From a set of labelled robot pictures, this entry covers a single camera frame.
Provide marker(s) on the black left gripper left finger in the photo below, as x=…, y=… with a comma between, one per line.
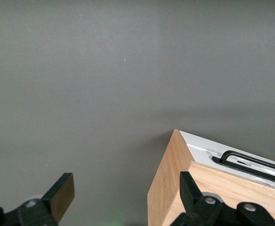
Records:
x=59, y=197

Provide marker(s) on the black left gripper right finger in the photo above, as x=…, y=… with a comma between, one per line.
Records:
x=193, y=200

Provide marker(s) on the wooden drawer with white front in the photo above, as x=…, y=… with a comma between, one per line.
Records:
x=198, y=146

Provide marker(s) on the light wooden drawer cabinet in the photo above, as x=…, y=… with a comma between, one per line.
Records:
x=165, y=179

